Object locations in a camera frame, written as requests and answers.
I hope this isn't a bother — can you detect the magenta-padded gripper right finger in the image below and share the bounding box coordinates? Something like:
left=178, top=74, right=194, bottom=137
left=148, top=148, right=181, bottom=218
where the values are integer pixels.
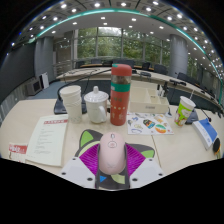
left=124, top=143, right=165, bottom=189

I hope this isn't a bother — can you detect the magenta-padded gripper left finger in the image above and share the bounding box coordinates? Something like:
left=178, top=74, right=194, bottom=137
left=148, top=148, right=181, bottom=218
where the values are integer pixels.
left=59, top=143, right=101, bottom=189

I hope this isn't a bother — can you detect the pink computer mouse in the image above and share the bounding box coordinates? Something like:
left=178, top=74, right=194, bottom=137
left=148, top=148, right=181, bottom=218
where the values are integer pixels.
left=98, top=131, right=127, bottom=176

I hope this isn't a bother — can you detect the black green cat-shaped mouse pad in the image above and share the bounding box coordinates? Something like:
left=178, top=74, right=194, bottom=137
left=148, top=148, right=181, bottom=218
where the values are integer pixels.
left=74, top=128, right=157, bottom=191

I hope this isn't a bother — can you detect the white document with red header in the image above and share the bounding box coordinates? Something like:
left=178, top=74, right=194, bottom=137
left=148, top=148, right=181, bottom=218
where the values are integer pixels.
left=25, top=114, right=69, bottom=167

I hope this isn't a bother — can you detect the colourful sticker sheet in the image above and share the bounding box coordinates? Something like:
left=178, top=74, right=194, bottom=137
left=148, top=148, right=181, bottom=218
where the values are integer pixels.
left=126, top=112, right=175, bottom=136

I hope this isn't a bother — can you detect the beige cardboard box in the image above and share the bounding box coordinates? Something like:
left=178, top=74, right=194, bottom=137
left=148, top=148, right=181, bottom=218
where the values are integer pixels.
left=128, top=85, right=170, bottom=115

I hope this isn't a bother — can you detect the red and white pamphlet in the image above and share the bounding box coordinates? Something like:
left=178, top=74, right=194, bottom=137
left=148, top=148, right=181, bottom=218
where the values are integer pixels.
left=7, top=142, right=29, bottom=164

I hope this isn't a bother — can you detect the stack of white paper cups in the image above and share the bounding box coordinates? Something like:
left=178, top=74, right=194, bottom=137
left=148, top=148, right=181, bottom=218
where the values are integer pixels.
left=59, top=84, right=83, bottom=124

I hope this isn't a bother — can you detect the white lidded ceramic mug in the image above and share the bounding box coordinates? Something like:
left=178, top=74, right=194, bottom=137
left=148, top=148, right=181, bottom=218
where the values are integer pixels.
left=83, top=85, right=110, bottom=125

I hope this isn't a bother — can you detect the printed paper cup with straw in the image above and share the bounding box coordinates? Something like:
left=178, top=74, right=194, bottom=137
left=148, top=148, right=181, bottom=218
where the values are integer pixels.
left=173, top=89, right=197, bottom=127

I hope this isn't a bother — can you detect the blue and white book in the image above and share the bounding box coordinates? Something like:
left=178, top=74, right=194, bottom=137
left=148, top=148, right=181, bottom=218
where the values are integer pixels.
left=191, top=118, right=219, bottom=151

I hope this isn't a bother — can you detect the red bottle with green band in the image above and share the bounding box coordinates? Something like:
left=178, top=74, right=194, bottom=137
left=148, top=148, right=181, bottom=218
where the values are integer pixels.
left=109, top=63, right=133, bottom=127

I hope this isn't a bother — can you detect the grey box-shaped floor appliance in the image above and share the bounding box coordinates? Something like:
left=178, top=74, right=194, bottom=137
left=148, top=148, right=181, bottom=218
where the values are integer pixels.
left=25, top=78, right=44, bottom=97

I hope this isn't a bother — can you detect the white leaning board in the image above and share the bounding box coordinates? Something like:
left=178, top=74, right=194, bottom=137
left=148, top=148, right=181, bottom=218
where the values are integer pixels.
left=40, top=71, right=51, bottom=89

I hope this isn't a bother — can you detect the group of dark office chairs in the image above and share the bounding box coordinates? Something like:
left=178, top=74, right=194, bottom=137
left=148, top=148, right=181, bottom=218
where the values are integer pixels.
left=74, top=58, right=218, bottom=101

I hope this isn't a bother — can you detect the group of ceiling lights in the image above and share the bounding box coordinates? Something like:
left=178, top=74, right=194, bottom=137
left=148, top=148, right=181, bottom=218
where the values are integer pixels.
left=11, top=0, right=224, bottom=78

